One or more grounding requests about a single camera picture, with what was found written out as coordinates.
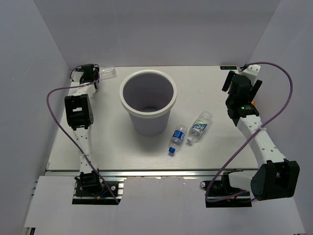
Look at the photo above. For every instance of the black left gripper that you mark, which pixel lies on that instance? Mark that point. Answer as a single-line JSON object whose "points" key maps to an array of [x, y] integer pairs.
{"points": [[96, 71]]}

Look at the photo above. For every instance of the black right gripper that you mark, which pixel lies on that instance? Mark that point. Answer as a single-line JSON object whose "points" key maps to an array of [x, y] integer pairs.
{"points": [[254, 89]]}

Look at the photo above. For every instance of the clear unlabelled plastic bottle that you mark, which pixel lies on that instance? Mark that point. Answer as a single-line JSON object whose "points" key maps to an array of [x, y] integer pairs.
{"points": [[107, 72]]}

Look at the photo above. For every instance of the green label water bottle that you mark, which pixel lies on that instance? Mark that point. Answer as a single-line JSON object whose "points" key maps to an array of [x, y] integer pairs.
{"points": [[198, 127]]}

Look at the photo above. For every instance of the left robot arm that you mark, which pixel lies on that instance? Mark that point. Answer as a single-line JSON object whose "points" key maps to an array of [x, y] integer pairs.
{"points": [[80, 117]]}

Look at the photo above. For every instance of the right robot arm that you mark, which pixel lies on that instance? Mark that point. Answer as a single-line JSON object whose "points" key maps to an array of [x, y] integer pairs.
{"points": [[276, 176]]}

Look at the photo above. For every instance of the white plastic bin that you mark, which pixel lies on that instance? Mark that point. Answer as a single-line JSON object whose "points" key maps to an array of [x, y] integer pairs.
{"points": [[148, 96]]}

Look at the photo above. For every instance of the black XDOF sticker right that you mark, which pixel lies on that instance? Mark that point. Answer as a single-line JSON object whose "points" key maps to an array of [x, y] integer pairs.
{"points": [[228, 67]]}

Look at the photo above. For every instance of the blue label water bottle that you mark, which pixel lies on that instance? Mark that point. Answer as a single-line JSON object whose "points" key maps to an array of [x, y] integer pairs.
{"points": [[177, 139]]}

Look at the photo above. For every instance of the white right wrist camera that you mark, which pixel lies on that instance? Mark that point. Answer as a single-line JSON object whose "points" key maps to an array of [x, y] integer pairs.
{"points": [[251, 71]]}

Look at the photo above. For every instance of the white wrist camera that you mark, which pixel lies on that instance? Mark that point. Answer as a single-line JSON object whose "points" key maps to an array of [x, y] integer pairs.
{"points": [[76, 75], [251, 71]]}

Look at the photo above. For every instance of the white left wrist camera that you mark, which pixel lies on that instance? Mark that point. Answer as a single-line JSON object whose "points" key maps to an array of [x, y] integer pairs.
{"points": [[76, 75]]}

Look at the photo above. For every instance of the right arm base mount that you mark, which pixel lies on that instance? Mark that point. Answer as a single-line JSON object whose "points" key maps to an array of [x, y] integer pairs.
{"points": [[221, 188]]}

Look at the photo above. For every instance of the front aluminium rail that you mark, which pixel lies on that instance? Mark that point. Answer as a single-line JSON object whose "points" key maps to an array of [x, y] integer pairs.
{"points": [[139, 173]]}

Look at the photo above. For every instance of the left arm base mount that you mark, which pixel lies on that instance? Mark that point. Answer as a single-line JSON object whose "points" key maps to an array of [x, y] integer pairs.
{"points": [[97, 195]]}

